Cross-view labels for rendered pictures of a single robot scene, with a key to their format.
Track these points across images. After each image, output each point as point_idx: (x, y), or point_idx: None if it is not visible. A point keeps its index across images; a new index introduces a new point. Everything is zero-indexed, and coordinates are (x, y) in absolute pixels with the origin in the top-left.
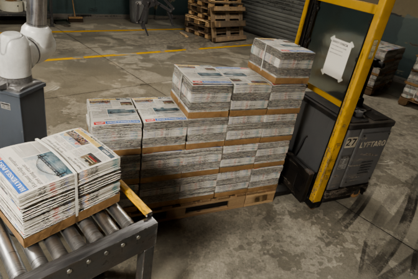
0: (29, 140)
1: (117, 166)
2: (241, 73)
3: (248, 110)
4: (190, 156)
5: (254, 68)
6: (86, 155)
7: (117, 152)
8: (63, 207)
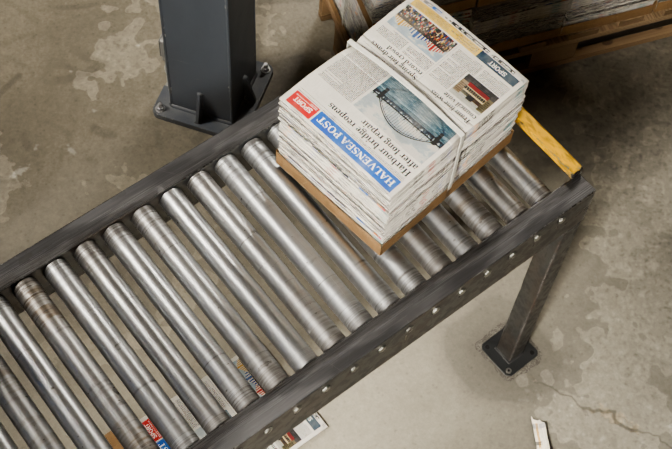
0: None
1: (521, 95)
2: None
3: None
4: None
5: None
6: (462, 81)
7: None
8: (434, 186)
